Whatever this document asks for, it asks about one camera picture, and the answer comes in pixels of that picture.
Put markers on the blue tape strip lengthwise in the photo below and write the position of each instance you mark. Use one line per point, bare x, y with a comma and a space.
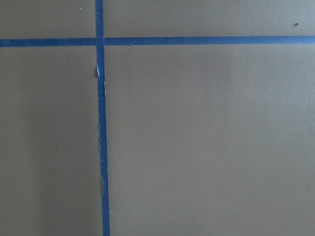
100, 65

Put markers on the brown paper table cover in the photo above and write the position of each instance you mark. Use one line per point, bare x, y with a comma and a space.
202, 140

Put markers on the blue tape strip crosswise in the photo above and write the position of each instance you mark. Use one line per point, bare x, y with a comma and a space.
143, 41

